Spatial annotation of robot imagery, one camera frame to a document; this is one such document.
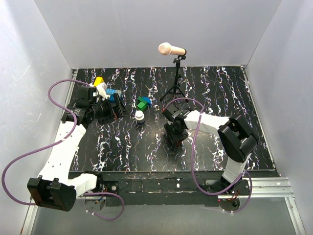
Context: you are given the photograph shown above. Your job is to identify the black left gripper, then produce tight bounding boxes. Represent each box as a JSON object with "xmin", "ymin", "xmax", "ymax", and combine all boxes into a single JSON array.
[{"xmin": 91, "ymin": 93, "xmax": 130, "ymax": 125}]

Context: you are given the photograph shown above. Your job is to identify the white pill bottle blue label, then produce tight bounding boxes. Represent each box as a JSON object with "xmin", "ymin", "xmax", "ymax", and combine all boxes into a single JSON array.
[{"xmin": 135, "ymin": 110, "xmax": 145, "ymax": 126}]

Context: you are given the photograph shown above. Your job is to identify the brown weekly pill organizer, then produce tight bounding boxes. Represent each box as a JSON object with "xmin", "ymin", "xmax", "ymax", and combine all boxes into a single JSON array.
[{"xmin": 175, "ymin": 140, "xmax": 183, "ymax": 146}]

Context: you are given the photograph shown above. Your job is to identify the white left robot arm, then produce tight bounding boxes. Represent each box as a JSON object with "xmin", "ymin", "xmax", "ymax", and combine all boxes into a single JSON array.
[{"xmin": 27, "ymin": 86, "xmax": 128, "ymax": 212}]

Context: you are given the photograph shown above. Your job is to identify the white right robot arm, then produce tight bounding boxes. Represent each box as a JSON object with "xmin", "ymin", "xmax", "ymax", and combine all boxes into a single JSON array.
[{"xmin": 162, "ymin": 104, "xmax": 258, "ymax": 196}]

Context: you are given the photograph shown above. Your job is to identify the green toy brick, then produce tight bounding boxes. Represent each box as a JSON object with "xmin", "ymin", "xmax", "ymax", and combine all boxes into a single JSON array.
[{"xmin": 136, "ymin": 97, "xmax": 150, "ymax": 111}]

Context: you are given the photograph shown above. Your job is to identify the light blue toy brick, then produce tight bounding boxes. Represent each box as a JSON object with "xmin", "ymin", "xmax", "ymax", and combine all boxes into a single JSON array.
[{"xmin": 106, "ymin": 88, "xmax": 122, "ymax": 103}]

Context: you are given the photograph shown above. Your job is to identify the yellow toy brick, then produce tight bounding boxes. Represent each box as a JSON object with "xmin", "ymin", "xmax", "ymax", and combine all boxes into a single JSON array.
[{"xmin": 93, "ymin": 76, "xmax": 104, "ymax": 87}]

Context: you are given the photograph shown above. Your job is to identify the black microphone tripod stand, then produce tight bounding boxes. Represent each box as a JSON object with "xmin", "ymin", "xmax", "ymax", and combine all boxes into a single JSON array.
[{"xmin": 159, "ymin": 55, "xmax": 186, "ymax": 101}]

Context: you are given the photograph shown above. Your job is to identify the pink microphone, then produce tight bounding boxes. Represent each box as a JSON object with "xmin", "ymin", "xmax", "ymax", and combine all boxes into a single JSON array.
[{"xmin": 158, "ymin": 42, "xmax": 187, "ymax": 56}]

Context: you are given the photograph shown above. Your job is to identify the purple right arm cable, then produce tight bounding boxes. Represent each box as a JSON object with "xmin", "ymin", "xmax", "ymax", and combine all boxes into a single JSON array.
[{"xmin": 162, "ymin": 97, "xmax": 253, "ymax": 217}]

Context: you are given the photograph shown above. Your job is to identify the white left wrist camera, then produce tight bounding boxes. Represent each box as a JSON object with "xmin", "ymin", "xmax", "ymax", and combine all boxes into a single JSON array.
[{"xmin": 89, "ymin": 82, "xmax": 110, "ymax": 99}]

